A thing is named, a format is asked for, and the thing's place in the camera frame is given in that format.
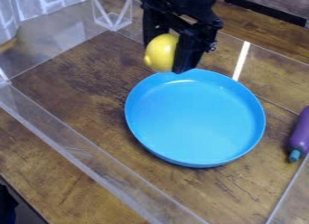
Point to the dark baseboard strip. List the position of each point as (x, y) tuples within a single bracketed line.
[(290, 18)]

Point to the grey white patterned curtain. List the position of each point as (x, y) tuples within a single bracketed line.
[(16, 11)]

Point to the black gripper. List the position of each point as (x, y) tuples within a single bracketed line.
[(189, 17)]

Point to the yellow lemon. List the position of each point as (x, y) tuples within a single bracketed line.
[(159, 53)]

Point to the clear acrylic enclosure wall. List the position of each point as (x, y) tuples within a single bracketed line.
[(68, 154)]

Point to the purple toy eggplant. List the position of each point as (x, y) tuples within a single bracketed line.
[(300, 137)]

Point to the blue round plastic tray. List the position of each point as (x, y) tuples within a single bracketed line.
[(197, 119)]

